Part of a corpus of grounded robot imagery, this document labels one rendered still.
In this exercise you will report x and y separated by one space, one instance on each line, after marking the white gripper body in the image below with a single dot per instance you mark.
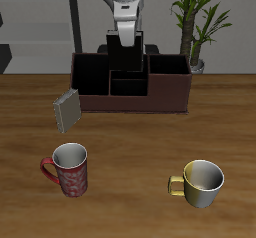
127 32

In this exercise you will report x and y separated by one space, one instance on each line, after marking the black book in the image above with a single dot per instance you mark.
115 53

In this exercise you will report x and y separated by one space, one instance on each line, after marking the dark brown desk caddy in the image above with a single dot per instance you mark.
166 92

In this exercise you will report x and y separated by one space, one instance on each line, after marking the green pot plant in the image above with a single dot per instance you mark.
187 32

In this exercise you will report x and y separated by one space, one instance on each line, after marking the white plant pot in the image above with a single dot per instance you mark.
198 67

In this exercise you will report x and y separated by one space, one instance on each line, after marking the red patterned mug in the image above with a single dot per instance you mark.
75 178

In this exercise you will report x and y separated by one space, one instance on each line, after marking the yellow and white mug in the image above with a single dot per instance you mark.
200 195

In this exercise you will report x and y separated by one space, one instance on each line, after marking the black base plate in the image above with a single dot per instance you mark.
151 49

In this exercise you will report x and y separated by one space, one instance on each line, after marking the black upright post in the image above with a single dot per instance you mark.
75 15

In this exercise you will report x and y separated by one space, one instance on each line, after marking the grey wall shelf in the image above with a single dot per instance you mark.
33 28

